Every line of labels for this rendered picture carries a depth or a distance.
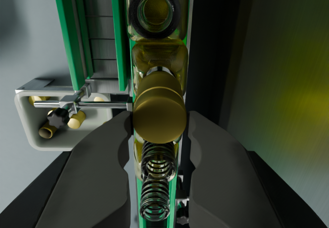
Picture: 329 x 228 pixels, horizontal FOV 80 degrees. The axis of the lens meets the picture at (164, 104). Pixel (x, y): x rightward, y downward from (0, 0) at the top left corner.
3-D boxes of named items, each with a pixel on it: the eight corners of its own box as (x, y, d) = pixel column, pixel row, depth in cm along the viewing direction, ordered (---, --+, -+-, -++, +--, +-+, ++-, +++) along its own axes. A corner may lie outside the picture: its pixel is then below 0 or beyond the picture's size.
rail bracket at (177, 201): (197, 177, 54) (208, 226, 42) (172, 177, 54) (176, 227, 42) (199, 166, 52) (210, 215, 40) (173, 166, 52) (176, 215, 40)
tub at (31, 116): (121, 133, 61) (115, 151, 54) (47, 132, 61) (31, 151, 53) (116, 79, 53) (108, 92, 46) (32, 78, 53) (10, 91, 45)
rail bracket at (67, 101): (137, 96, 41) (129, 130, 30) (56, 94, 41) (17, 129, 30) (137, 82, 40) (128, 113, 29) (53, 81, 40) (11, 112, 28)
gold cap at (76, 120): (74, 120, 57) (68, 129, 53) (72, 110, 56) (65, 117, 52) (86, 120, 57) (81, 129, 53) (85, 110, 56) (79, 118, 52)
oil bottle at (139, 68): (174, 56, 38) (188, 109, 19) (145, 56, 38) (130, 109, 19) (175, 25, 36) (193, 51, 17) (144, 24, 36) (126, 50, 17)
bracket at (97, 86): (132, 84, 48) (129, 96, 41) (93, 83, 47) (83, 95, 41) (132, 69, 46) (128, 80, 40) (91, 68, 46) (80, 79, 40)
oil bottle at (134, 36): (173, 23, 36) (189, 48, 17) (142, 23, 36) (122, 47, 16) (175, -13, 33) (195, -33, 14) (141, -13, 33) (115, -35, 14)
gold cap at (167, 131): (180, 112, 17) (187, 145, 13) (138, 112, 17) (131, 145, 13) (183, 71, 15) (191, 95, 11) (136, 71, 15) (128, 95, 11)
